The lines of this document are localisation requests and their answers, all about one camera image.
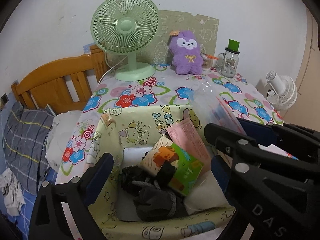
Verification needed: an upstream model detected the green tissue pack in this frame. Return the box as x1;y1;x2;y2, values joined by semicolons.
139;135;203;196

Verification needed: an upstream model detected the pink tissue pack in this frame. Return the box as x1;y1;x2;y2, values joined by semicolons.
167;118;211;176

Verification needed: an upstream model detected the clear plastic bag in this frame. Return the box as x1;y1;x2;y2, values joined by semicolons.
188;82;297;159

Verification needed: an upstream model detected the blue bed sheet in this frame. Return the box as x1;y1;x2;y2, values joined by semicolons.
0;169;58;240

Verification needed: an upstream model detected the beige door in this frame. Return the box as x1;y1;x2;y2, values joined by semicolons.
280;10;319;131

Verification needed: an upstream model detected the white crumpled cloth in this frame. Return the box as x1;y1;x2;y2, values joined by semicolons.
1;168;25;217

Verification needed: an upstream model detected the white standing fan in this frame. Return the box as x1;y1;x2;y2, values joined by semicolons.
266;70;298;112

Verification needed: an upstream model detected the floral tablecloth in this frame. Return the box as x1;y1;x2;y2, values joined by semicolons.
55;63;286;240

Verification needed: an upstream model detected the white blanket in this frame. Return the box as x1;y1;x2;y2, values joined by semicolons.
46;111;82;172

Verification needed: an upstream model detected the grey plaid pillow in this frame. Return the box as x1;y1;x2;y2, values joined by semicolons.
3;102;54;195

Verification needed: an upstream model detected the glass jar green lid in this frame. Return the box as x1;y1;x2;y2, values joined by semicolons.
216;39;240;78

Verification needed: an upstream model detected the cotton swab jar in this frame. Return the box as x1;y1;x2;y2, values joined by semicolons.
201;53;218;71

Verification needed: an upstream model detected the yellow cartoon storage box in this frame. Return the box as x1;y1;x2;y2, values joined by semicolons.
88;105;235;239

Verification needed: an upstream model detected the purple plush toy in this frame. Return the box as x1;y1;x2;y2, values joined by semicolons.
169;30;203;75

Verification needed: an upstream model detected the wooden bed headboard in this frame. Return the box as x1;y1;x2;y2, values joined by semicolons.
11;45;107;114

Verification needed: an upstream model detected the patterned cardboard backboard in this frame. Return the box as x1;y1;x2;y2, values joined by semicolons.
106;10;220;67

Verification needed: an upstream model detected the green desk fan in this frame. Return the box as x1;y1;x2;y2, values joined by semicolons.
91;0;159;82

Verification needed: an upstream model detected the wall power outlet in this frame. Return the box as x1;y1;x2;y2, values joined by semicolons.
1;93;9;106

